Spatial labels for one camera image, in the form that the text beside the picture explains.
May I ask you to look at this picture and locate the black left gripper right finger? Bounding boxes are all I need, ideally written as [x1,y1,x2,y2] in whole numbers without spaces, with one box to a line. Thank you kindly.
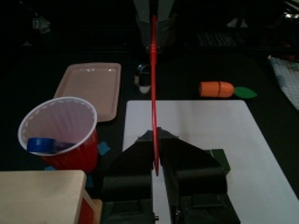
[156,127,241,224]

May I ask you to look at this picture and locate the orange toy carrot green leaf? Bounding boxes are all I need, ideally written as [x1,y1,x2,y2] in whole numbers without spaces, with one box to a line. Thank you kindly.
[197,80,258,100]

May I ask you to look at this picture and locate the white cutting board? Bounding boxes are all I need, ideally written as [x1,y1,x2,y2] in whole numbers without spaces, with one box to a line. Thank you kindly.
[121,100,299,224]

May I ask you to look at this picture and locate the red plastic toy knife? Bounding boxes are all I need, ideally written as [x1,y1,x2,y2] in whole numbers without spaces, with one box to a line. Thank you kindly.
[148,14,162,178]

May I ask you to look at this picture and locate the wooden box with red side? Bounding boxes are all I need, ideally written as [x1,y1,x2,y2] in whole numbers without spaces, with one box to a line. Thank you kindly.
[0,170,104,224]

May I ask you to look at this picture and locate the pink plastic tray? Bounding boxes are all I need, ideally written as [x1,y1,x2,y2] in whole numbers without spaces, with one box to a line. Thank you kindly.
[52,62,122,123]

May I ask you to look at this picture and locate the blue tape piece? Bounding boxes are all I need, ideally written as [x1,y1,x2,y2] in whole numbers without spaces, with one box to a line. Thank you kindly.
[97,141,112,157]
[85,173,94,189]

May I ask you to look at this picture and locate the grey background gear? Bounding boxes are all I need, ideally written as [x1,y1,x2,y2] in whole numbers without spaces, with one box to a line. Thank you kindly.
[32,15,52,35]

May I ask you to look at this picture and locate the blue bottle cap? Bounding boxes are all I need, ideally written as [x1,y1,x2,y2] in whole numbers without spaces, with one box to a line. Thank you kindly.
[25,136,58,155]

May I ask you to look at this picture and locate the dark grid rack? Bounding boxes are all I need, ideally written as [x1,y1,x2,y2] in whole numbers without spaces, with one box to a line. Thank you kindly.
[194,31,238,48]

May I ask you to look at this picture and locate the white background object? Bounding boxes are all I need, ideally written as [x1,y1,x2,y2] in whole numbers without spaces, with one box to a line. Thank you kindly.
[226,17,249,29]

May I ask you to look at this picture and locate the red plastic party cup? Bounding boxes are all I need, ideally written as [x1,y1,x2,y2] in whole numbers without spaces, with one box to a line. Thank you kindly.
[16,96,100,173]

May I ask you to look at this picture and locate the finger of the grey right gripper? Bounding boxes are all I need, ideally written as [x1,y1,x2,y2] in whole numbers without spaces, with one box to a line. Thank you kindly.
[133,0,153,51]
[156,0,176,51]

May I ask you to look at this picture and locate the white mesh mat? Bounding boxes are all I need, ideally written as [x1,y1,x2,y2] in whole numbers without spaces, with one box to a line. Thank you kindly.
[266,55,299,111]

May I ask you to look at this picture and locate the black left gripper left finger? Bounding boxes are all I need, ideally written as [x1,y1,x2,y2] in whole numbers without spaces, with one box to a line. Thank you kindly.
[100,129,156,224]

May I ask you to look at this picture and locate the small black white toy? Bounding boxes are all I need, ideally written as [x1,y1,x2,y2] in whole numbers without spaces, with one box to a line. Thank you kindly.
[133,63,154,95]

